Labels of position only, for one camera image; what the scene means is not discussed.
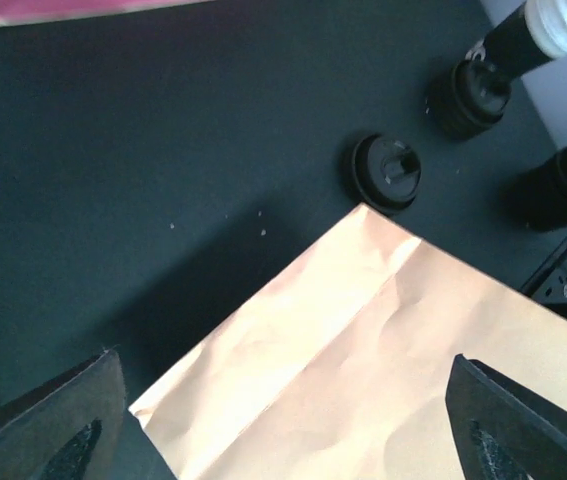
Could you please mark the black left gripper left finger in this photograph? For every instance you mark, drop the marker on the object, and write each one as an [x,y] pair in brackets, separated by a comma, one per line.
[68,427]

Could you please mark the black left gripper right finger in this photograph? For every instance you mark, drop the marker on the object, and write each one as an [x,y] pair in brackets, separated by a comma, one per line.
[501,429]

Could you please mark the kraft bag with white handles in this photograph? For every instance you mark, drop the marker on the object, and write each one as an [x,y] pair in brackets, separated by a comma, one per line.
[338,367]

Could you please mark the black lid stack far right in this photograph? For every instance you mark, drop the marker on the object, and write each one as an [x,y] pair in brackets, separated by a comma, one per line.
[537,198]

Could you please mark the right stack of paper cups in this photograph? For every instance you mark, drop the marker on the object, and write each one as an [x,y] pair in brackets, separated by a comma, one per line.
[531,36]

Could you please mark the pink cakes paper bag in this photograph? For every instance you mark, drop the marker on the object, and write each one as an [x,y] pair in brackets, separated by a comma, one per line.
[29,12]

